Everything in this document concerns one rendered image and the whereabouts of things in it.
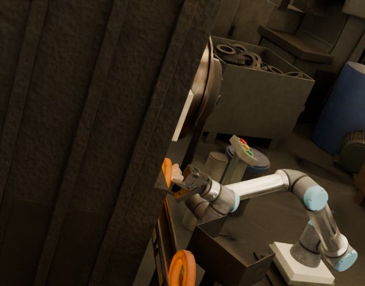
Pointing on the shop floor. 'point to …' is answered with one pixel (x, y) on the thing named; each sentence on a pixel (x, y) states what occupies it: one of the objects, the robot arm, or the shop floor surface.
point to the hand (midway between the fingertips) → (164, 172)
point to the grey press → (322, 43)
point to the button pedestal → (237, 165)
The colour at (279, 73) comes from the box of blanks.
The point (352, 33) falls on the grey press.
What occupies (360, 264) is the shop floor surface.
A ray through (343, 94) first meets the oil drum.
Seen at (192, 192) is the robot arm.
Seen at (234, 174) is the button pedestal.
